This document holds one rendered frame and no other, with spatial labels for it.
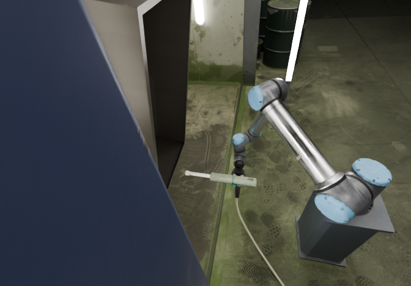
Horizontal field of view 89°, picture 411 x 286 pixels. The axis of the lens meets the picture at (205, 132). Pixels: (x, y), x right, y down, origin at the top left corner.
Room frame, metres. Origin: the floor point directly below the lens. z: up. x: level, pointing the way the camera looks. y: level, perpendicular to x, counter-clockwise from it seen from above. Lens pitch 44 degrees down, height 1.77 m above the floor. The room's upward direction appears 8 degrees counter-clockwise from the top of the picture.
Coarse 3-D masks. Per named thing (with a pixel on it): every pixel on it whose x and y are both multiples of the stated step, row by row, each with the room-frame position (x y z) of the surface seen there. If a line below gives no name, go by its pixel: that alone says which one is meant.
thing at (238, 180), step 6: (186, 174) 0.85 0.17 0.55; (192, 174) 0.85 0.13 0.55; (198, 174) 0.84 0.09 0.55; (204, 174) 0.83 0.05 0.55; (210, 174) 0.82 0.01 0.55; (216, 174) 0.81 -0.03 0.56; (222, 174) 0.81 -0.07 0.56; (210, 180) 0.80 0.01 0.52; (216, 180) 0.78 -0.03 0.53; (222, 180) 0.77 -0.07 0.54; (228, 180) 0.76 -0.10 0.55; (234, 180) 0.75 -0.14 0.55; (240, 180) 0.74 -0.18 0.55; (246, 180) 0.74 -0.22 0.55; (240, 186) 0.73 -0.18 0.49; (252, 186) 0.71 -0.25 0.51
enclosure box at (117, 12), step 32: (96, 0) 0.65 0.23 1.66; (128, 0) 0.67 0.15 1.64; (160, 0) 0.78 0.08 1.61; (128, 32) 0.63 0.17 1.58; (160, 32) 1.25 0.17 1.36; (128, 64) 0.64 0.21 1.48; (160, 64) 1.26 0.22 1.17; (128, 96) 0.65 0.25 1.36; (160, 96) 1.28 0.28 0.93; (160, 128) 1.30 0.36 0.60; (160, 160) 1.06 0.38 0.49
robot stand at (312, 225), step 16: (384, 208) 0.41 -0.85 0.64; (304, 224) 0.54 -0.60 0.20; (320, 224) 0.42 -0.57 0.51; (336, 224) 0.37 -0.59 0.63; (352, 224) 0.36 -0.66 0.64; (368, 224) 0.35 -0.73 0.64; (384, 224) 0.34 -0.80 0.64; (304, 240) 0.45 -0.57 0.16; (320, 240) 0.38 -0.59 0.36; (336, 240) 0.36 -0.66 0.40; (352, 240) 0.34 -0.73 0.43; (304, 256) 0.39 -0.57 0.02; (320, 256) 0.36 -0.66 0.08; (336, 256) 0.34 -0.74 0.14
